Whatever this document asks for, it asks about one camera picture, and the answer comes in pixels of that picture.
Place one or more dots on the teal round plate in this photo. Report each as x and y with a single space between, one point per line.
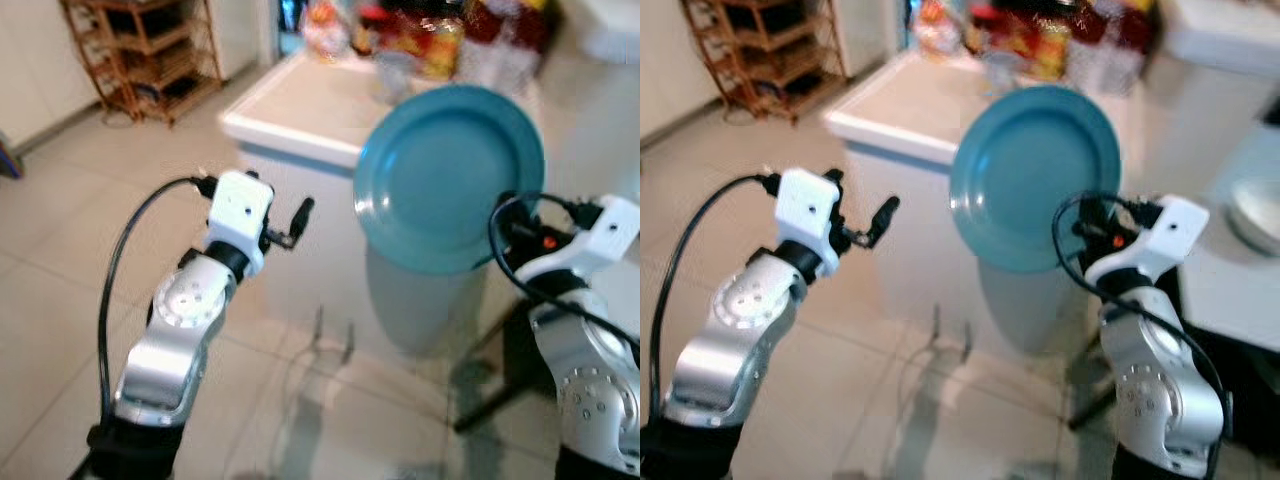
440 175
1030 175

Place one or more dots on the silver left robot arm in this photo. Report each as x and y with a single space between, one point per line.
165 350
715 350

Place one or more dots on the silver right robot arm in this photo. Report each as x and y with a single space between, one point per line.
595 380
1160 390

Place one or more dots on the white square table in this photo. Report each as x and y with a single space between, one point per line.
900 110
300 110

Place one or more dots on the white dining table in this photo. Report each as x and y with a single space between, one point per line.
1235 290

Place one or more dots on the black table leg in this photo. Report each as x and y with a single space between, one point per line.
1092 385
500 370

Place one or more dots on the silver metal bowl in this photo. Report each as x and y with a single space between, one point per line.
1258 215

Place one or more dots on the clear glass jar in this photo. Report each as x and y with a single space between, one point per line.
998 72

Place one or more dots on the orange white snack bag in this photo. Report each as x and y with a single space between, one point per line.
938 28
325 30

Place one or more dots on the red white food package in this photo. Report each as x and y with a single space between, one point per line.
1115 45
505 40

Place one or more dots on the red yellow snack package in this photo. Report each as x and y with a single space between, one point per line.
1035 45
425 45

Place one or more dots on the brown wooden shelf rack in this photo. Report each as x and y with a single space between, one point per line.
150 50
770 50

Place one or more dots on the white counter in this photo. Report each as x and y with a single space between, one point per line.
1225 35

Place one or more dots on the purple object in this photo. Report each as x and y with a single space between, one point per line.
10 160

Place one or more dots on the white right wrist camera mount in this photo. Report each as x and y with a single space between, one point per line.
605 235
1160 240

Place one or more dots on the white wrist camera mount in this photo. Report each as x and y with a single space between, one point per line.
1160 240
238 215
805 212
605 235

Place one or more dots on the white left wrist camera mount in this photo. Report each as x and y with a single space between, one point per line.
805 212
238 215

